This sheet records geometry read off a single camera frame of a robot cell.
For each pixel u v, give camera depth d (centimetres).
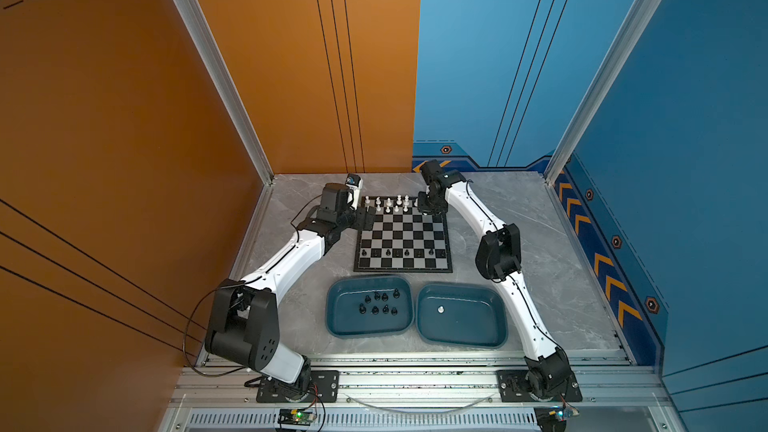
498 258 68
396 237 100
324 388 73
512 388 72
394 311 85
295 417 71
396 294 87
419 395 73
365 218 78
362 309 85
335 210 67
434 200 91
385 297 87
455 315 85
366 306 86
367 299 87
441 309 85
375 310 85
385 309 85
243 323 44
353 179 76
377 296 87
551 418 71
